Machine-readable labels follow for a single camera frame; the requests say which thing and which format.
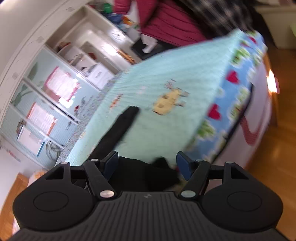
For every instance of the white overhead cabinets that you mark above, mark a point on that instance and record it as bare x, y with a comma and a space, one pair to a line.
34, 34

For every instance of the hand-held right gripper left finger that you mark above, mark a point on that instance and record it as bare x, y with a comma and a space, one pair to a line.
111, 163

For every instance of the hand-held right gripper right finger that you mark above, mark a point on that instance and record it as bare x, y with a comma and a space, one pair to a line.
183, 165

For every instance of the beige storage box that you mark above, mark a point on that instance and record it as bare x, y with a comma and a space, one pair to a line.
277, 27

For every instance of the black armchair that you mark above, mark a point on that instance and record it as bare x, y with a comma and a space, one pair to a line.
138, 49

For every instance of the light green waste bin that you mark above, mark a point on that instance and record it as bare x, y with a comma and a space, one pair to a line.
293, 32

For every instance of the green bag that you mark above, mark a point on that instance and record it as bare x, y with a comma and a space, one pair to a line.
107, 7

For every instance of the mint bee print quilt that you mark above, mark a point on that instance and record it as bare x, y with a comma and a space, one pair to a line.
185, 69

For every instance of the blue bag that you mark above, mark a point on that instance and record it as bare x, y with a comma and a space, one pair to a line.
115, 18

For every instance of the pink border poster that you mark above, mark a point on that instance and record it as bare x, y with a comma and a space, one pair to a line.
62, 84

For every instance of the wooden headboard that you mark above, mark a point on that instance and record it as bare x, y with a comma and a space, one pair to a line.
13, 197

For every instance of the black pants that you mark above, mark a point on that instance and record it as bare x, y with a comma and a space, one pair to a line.
143, 173

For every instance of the orange border poster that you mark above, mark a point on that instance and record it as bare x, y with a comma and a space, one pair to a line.
41, 118

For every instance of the dark red padded jacket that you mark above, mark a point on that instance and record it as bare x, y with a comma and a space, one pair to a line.
166, 20

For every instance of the lilac dotted bedsheet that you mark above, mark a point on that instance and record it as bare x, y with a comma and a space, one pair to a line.
92, 115

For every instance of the white chart poster blue border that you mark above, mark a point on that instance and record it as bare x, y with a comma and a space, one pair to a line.
30, 141

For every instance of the floral rolled duvet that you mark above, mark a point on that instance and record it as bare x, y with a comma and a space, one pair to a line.
37, 176

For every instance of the sliding door wardrobe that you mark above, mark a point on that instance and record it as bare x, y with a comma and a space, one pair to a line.
23, 92

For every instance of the white shelf unit with drawers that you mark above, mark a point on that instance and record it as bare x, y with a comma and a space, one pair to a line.
99, 74

